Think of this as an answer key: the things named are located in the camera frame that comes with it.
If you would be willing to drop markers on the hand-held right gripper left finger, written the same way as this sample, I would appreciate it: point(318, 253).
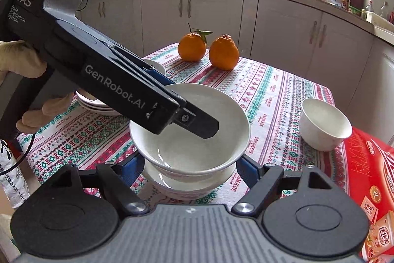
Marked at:
point(132, 169)

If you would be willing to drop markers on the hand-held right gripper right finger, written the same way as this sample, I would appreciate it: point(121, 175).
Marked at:
point(246, 172)

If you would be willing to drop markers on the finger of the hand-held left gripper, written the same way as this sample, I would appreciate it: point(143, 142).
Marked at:
point(157, 76)
point(200, 127)

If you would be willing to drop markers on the white bowl pink floral print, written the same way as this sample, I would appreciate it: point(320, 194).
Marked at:
point(184, 155)

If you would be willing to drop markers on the person's left hand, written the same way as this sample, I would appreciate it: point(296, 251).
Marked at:
point(21, 56)

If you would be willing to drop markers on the orange with green leaves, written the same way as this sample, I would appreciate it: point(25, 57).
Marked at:
point(191, 47)

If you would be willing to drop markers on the bumpy orange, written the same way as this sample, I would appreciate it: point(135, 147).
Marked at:
point(223, 52)

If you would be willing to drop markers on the patterned red green tablecloth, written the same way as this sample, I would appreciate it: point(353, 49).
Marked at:
point(271, 96)

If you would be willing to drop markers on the plain white ceramic bowl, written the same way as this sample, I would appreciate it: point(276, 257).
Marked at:
point(323, 127)

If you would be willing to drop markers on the red printed carton box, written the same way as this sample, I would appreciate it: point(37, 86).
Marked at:
point(369, 164)

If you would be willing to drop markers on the white printed sack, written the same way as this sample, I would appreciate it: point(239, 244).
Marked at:
point(9, 186)

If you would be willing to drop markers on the white kitchen cabinet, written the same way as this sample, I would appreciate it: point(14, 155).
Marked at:
point(277, 22)

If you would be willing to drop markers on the white plastic container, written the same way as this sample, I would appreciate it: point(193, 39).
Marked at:
point(380, 19)

